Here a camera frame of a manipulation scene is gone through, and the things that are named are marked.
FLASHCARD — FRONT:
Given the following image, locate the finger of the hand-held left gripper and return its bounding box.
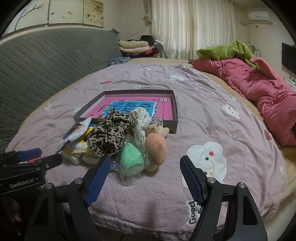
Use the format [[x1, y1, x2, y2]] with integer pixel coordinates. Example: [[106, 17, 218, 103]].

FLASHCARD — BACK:
[[0, 153, 63, 172], [0, 149, 42, 165]]

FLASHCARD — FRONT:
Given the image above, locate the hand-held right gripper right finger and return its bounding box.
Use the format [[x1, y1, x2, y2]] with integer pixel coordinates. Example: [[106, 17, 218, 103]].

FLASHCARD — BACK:
[[180, 155, 273, 241]]

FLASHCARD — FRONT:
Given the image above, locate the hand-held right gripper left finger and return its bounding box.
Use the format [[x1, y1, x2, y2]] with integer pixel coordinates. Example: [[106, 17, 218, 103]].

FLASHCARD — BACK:
[[24, 156, 111, 241]]

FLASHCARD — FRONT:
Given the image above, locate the green sponge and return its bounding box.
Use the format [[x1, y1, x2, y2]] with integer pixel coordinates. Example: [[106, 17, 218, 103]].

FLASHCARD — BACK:
[[117, 137, 148, 187]]

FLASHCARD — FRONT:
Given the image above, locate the white purple cartoon packet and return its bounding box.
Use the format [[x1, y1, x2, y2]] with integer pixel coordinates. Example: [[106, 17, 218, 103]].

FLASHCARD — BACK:
[[55, 116, 93, 153]]

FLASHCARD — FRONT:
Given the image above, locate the yellow cartoon tissue packet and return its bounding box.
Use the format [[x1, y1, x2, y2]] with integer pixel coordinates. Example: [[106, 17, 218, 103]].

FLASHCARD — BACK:
[[63, 132, 93, 154]]

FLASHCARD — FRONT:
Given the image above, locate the leopard print scrunchie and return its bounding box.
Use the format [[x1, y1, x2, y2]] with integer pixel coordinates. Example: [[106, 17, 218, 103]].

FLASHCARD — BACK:
[[87, 109, 136, 157]]

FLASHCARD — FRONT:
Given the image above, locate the shallow grey cardboard box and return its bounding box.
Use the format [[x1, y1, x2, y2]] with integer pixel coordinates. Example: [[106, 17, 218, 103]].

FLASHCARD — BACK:
[[73, 90, 178, 134]]

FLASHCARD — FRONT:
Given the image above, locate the small silver tiara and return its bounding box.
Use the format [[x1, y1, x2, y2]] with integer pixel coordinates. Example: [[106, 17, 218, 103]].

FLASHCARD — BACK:
[[150, 115, 164, 127]]

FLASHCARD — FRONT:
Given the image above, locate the white floral scrunchie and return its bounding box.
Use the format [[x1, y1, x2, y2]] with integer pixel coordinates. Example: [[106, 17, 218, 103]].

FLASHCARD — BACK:
[[128, 108, 152, 149]]

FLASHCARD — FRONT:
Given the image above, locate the person's left hand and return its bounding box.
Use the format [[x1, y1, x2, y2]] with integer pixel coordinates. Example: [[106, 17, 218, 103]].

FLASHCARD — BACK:
[[0, 199, 22, 224]]

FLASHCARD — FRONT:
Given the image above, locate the pink book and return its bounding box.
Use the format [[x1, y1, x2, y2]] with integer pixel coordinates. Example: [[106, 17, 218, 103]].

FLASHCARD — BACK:
[[82, 96, 174, 121]]

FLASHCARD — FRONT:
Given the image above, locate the grey quilted headboard cover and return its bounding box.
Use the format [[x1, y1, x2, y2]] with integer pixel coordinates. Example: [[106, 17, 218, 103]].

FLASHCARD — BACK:
[[0, 28, 123, 151]]

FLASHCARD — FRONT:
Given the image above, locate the pink comforter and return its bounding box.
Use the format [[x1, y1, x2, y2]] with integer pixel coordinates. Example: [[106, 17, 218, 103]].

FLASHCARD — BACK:
[[192, 58, 296, 146]]

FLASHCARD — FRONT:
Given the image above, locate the blue patterned cloth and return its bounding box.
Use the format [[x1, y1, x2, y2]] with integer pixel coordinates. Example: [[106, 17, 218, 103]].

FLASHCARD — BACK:
[[109, 57, 131, 67]]

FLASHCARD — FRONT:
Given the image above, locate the green blanket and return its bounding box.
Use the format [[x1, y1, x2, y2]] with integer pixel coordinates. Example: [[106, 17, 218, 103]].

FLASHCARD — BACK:
[[196, 40, 260, 70]]

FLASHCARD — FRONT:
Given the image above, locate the stack of folded clothes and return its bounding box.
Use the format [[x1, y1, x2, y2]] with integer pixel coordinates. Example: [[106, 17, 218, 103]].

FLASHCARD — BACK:
[[118, 40, 162, 58]]

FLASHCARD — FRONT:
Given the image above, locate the black garment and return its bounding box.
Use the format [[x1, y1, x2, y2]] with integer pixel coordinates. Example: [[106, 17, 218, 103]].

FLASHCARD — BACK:
[[140, 35, 155, 46]]

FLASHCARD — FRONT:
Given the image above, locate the cream curtain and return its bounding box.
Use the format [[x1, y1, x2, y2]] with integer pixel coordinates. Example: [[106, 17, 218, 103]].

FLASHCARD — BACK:
[[151, 0, 236, 61]]

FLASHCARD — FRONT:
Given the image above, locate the black television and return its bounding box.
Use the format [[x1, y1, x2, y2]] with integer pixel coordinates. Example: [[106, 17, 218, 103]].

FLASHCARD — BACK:
[[282, 42, 296, 75]]

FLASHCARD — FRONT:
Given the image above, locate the white air conditioner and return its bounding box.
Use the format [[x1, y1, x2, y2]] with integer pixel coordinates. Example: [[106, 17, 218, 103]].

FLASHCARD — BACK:
[[248, 11, 271, 26]]

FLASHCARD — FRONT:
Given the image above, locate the floral wall painting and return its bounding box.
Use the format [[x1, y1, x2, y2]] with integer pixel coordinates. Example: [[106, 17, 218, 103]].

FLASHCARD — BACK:
[[5, 0, 104, 37]]

